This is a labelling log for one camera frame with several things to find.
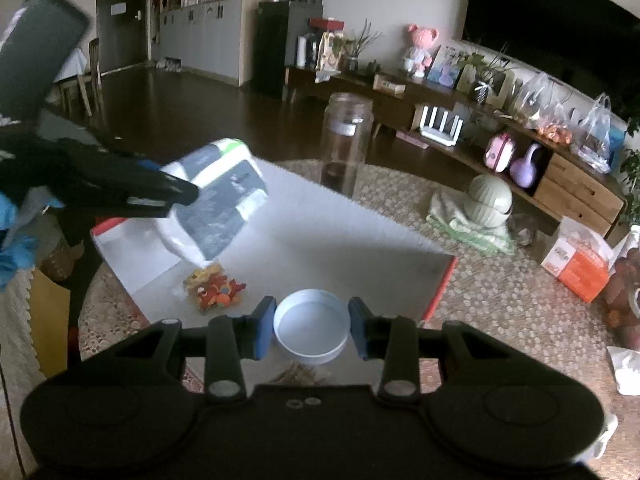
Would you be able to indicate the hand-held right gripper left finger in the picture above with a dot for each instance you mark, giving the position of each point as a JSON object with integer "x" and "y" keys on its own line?
{"x": 263, "y": 330}

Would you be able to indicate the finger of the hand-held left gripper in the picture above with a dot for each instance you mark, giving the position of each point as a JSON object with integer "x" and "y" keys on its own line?
{"x": 130, "y": 172}
{"x": 145, "y": 205}

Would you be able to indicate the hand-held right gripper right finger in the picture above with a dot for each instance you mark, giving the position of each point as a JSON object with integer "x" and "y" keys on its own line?
{"x": 359, "y": 330}

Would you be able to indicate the white round lid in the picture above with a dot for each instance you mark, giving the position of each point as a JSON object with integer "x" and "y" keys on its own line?
{"x": 310, "y": 332}

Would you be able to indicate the orange red snack packet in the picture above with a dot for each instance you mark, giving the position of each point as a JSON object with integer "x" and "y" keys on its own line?
{"x": 215, "y": 290}

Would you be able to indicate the white grey tissue pack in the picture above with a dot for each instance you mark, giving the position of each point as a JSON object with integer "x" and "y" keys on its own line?
{"x": 220, "y": 200}

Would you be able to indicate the red shoe box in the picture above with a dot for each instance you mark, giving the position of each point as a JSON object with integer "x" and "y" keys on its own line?
{"x": 325, "y": 240}

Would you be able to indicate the person's left hand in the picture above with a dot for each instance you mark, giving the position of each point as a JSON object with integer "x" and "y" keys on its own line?
{"x": 12, "y": 260}

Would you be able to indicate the wooden chair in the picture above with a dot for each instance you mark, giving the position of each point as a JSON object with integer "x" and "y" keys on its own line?
{"x": 92, "y": 70}

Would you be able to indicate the dark wooden door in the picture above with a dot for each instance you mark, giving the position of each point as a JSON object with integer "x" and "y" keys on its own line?
{"x": 122, "y": 20}

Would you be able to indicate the patterned tablecloth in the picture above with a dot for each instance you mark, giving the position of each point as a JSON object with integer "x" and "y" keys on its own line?
{"x": 500, "y": 320}

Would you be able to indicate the green folded cloth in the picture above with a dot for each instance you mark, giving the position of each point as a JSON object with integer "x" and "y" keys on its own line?
{"x": 450, "y": 220}

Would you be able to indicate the clear glass jar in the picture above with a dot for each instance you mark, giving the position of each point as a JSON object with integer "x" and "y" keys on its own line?
{"x": 347, "y": 145}

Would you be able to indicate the small dark glass dish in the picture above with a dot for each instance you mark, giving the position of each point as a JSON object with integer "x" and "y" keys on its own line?
{"x": 524, "y": 230}

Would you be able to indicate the black cabinet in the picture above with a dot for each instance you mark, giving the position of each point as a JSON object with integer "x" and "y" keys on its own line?
{"x": 280, "y": 50}

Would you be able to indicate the flat pink book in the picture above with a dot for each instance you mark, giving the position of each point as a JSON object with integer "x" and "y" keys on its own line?
{"x": 412, "y": 140}

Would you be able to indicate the white bottle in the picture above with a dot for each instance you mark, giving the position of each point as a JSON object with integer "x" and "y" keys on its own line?
{"x": 301, "y": 52}

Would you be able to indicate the white router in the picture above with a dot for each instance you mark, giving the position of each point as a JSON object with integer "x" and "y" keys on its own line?
{"x": 437, "y": 130}

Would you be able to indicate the small pink toy bag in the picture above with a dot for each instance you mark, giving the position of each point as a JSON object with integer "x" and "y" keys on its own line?
{"x": 500, "y": 154}

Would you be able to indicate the orange white tissue box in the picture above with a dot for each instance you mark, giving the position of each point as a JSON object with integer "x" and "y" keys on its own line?
{"x": 580, "y": 265}

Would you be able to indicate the patterned snack bag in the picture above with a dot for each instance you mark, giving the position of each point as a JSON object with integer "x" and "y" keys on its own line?
{"x": 330, "y": 52}

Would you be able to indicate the flat red box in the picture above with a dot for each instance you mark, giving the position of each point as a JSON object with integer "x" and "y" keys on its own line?
{"x": 327, "y": 25}

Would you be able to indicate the small cardboard box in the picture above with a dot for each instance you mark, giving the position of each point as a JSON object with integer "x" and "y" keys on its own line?
{"x": 390, "y": 85}

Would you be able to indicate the vase with twigs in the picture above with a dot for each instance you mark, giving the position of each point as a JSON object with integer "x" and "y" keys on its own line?
{"x": 355, "y": 60}

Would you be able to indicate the wooden television console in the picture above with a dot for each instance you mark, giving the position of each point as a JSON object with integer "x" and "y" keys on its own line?
{"x": 575, "y": 195}

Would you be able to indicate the pink knitted toy in bag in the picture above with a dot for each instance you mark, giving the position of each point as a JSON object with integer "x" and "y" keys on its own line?
{"x": 622, "y": 300}

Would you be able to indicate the small plant in white vase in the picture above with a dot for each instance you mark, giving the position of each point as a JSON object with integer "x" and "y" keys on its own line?
{"x": 482, "y": 87}

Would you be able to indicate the plastic bag of oranges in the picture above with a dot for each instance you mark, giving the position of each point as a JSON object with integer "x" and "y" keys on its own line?
{"x": 550, "y": 120}

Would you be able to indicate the pink plush pig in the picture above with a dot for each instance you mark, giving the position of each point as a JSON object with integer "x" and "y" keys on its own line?
{"x": 420, "y": 52}

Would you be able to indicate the plastic bag with blue box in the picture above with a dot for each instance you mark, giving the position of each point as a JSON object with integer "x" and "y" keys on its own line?
{"x": 597, "y": 140}

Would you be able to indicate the tall potted plant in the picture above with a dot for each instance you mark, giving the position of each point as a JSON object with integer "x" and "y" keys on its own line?
{"x": 632, "y": 170}

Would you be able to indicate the black television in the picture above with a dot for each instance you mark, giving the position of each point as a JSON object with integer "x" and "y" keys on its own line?
{"x": 550, "y": 25}

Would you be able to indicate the shoes by the wall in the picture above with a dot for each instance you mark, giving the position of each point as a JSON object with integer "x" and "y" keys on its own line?
{"x": 171, "y": 64}

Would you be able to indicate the wall shelving unit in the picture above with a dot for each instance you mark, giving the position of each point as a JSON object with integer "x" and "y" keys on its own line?
{"x": 210, "y": 25}

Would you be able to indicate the blue picture frame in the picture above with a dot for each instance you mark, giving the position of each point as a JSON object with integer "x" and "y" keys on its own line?
{"x": 445, "y": 70}

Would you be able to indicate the wooden photo frame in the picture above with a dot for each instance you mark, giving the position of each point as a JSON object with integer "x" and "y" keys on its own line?
{"x": 505, "y": 85}

